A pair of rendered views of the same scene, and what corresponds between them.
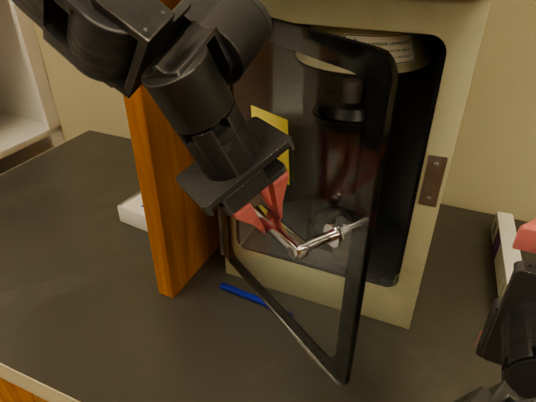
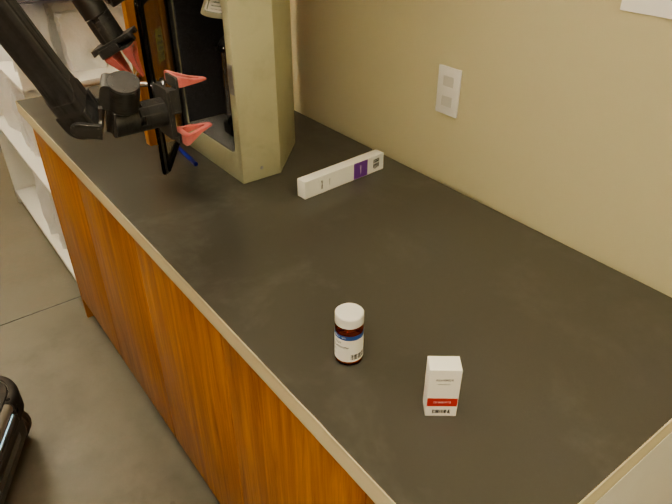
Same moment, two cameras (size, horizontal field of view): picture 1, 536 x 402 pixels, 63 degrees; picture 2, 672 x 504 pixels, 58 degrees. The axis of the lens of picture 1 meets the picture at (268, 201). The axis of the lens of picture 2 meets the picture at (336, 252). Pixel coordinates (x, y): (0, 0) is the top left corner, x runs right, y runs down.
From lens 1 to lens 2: 1.25 m
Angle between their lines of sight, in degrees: 24
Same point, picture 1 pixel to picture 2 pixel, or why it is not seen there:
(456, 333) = (266, 191)
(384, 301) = (233, 162)
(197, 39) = not seen: outside the picture
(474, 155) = (389, 110)
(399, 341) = (231, 186)
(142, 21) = not seen: outside the picture
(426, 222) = (234, 105)
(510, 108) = (401, 73)
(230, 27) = not seen: outside the picture
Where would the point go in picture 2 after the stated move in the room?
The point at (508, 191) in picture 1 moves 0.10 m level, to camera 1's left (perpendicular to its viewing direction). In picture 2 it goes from (408, 143) to (374, 136)
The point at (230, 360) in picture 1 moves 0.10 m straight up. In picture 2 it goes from (146, 170) to (140, 134)
